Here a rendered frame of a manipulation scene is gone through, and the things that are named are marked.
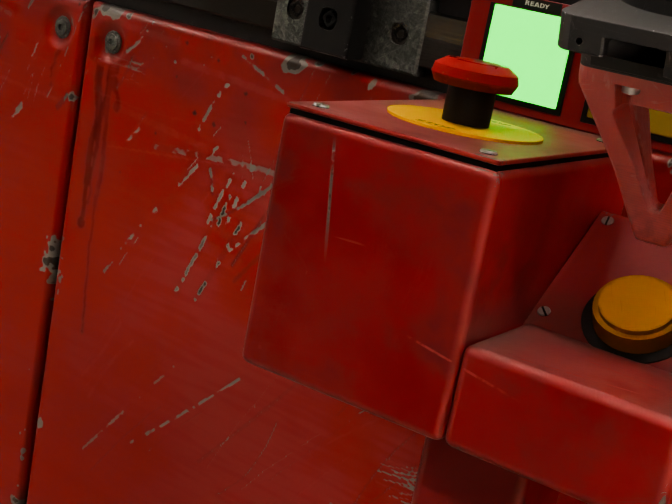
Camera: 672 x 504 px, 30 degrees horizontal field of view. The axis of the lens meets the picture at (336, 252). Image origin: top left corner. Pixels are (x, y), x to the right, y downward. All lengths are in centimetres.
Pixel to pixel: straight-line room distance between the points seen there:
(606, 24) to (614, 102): 5
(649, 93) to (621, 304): 10
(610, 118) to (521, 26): 16
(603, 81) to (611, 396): 12
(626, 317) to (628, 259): 5
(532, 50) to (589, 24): 20
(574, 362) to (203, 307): 47
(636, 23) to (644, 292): 14
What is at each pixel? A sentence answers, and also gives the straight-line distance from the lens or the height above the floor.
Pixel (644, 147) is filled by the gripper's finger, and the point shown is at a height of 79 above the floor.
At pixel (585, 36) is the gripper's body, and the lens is 46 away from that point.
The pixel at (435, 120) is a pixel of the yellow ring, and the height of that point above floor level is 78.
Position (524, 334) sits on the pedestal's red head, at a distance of 54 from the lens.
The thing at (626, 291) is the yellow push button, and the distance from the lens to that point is 55.
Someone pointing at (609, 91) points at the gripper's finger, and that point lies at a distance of 49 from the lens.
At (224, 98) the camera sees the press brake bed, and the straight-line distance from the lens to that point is 92.
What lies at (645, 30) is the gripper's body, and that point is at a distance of 45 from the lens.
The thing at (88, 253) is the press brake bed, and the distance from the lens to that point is 103.
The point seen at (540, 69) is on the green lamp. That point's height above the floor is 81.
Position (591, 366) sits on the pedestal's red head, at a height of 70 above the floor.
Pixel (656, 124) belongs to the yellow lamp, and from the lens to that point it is 63.
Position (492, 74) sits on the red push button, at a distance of 56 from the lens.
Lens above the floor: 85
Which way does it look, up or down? 14 degrees down
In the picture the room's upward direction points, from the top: 11 degrees clockwise
